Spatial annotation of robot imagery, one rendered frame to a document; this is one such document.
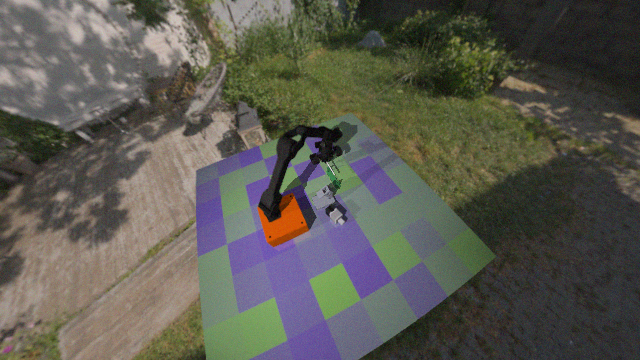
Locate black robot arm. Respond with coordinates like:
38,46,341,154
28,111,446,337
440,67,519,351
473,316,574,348
258,125,343,222

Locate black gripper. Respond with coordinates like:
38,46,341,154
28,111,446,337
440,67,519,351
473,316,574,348
309,145,343,165

